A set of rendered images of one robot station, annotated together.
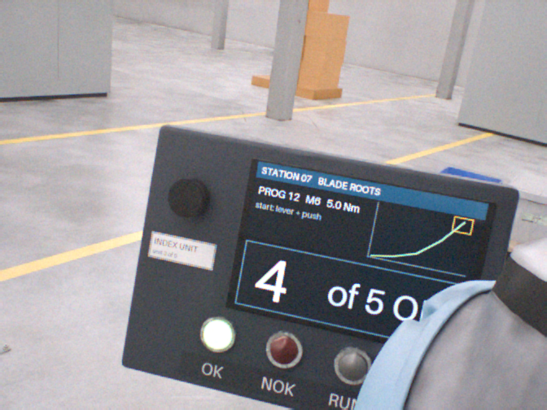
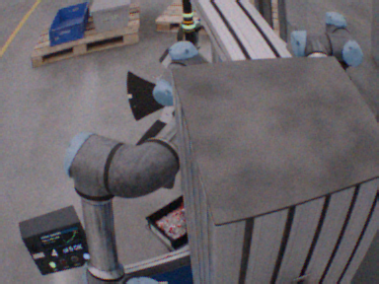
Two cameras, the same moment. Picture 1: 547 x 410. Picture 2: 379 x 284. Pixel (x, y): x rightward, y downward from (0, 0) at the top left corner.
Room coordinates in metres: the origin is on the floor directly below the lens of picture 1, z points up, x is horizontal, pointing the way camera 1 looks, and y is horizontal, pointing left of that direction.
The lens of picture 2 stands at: (-0.60, 0.02, 2.39)
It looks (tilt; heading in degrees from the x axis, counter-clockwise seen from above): 42 degrees down; 329
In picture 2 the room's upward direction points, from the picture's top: 5 degrees counter-clockwise
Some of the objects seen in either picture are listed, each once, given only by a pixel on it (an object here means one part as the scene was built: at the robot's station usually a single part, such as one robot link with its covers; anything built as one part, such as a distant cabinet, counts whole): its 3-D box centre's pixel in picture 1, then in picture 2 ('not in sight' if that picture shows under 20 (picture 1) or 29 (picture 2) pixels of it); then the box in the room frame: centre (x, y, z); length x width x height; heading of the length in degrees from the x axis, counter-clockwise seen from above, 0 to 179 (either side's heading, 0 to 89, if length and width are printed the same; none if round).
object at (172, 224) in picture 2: not in sight; (181, 223); (0.50, -0.59, 0.84); 0.19 x 0.14 x 0.05; 96
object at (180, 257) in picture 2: not in sight; (216, 245); (0.33, -0.63, 0.82); 0.90 x 0.04 x 0.08; 81
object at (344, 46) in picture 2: not in sight; (343, 46); (0.03, -0.89, 1.78); 0.11 x 0.11 x 0.08; 60
